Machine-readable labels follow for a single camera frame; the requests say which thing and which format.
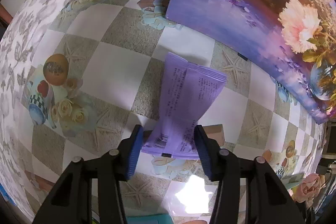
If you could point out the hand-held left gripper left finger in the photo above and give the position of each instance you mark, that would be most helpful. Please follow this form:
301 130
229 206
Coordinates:
134 155

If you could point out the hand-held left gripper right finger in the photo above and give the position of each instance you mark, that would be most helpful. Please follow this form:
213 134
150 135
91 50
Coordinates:
203 155

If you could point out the purple wipes packet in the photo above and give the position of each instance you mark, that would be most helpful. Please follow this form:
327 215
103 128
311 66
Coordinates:
189 90

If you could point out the teal shallow tray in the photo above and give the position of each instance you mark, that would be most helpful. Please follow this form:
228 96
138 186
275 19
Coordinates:
292 179

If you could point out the turquoise plastic case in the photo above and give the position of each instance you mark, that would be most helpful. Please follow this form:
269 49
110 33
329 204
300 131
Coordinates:
157 220

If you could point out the flower painting poster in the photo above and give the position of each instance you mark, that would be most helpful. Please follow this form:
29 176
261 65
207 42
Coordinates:
249 16

